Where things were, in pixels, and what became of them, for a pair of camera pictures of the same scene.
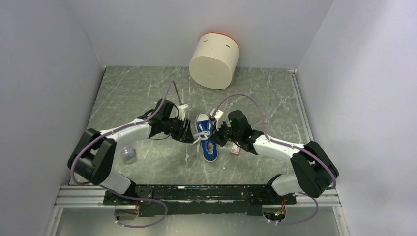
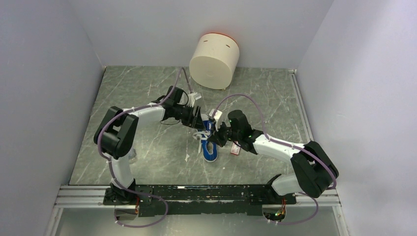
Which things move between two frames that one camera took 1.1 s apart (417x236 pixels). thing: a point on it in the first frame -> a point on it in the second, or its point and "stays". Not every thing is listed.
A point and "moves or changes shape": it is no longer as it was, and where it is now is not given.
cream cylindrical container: (215, 60) stays
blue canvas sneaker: (203, 127) stays
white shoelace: (203, 135) moves or changes shape
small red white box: (235, 149) stays
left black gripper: (184, 134) -> (194, 121)
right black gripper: (217, 136) stays
